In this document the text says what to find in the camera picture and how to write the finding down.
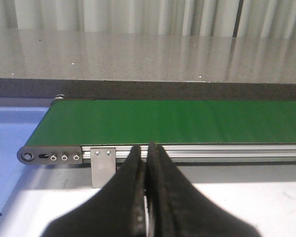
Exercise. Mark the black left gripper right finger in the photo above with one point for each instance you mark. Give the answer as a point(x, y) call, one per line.
point(177, 209)

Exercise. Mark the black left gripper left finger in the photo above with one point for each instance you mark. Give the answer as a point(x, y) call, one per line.
point(117, 210)

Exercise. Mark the left conveyor end plate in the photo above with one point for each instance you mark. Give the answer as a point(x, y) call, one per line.
point(50, 155)

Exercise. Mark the green conveyor belt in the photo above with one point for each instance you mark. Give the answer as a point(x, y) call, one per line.
point(121, 122)

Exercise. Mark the blue plastic tray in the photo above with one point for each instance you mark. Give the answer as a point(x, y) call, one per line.
point(16, 126)

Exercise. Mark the grey stone countertop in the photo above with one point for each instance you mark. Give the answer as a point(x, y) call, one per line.
point(41, 64)

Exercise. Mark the grey pleated curtain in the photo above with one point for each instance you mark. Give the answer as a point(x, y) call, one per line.
point(221, 18)

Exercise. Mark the left steel support bracket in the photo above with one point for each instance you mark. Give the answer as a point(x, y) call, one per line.
point(103, 166)

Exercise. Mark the aluminium conveyor side rail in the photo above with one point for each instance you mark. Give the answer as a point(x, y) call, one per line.
point(285, 151)

